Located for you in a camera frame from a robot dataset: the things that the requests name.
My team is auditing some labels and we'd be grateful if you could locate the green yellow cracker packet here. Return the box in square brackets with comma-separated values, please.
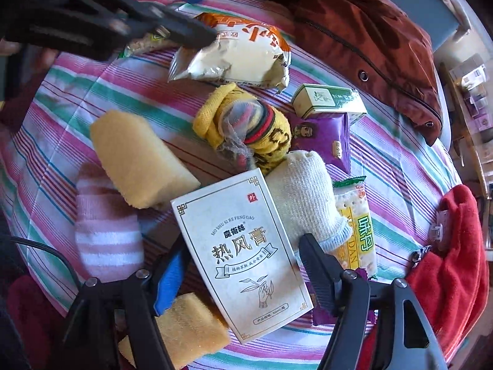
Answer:
[332, 176, 379, 280]

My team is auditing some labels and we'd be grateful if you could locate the pile of small cartons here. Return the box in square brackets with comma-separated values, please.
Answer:
[449, 52, 493, 132]

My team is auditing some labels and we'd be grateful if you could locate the yellow sponge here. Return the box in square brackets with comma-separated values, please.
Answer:
[117, 293, 232, 370]
[90, 110, 202, 211]

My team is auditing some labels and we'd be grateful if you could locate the striped bed sheet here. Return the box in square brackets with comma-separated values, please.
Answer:
[0, 0, 474, 370]

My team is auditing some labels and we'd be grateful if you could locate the white knit sock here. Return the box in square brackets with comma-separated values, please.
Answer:
[266, 150, 353, 253]

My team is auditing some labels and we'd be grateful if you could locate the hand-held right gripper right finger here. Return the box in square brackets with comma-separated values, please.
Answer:
[298, 233, 449, 370]

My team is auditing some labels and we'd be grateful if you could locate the dark red garment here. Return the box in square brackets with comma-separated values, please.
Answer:
[6, 275, 78, 370]

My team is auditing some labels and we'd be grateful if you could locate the yellow knit sock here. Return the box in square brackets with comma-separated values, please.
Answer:
[193, 83, 291, 174]

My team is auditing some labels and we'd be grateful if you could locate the small beige plastic clip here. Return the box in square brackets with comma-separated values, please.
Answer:
[427, 210, 449, 241]

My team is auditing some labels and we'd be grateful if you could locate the green snack packet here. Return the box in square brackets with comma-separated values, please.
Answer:
[117, 33, 174, 60]

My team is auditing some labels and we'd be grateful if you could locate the small green white box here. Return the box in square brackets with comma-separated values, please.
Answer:
[291, 84, 368, 124]

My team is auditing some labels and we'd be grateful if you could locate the orange white snack bag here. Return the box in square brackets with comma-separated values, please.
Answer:
[168, 11, 292, 93]

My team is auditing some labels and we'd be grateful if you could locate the maroon jacket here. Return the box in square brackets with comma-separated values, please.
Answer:
[169, 0, 443, 147]

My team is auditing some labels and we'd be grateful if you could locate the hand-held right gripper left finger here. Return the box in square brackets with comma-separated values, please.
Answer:
[46, 235, 191, 370]

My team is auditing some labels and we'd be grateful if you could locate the grey yellow blue headboard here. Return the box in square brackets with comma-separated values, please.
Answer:
[347, 0, 461, 52]

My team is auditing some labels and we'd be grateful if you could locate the pink striped sock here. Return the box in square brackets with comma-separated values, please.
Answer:
[75, 162, 145, 282]

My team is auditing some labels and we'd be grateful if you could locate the cream printed carton box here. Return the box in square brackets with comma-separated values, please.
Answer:
[170, 170, 314, 344]

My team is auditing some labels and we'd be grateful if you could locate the black cable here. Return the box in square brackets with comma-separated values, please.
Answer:
[0, 235, 83, 290]

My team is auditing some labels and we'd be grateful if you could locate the wooden bedside desk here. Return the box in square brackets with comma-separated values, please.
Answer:
[439, 62, 493, 201]

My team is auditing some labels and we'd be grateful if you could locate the red fleece cloth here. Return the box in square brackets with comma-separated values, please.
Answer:
[362, 184, 490, 359]

